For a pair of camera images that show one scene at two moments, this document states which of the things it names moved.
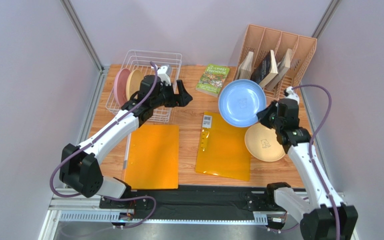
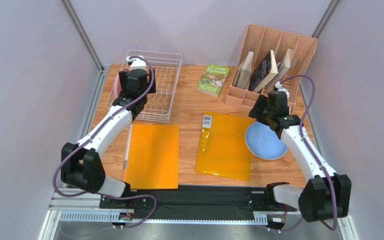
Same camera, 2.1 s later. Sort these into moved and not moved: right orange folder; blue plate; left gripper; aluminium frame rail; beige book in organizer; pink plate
Moved: blue plate; left gripper
Not moved: aluminium frame rail; beige book in organizer; right orange folder; pink plate
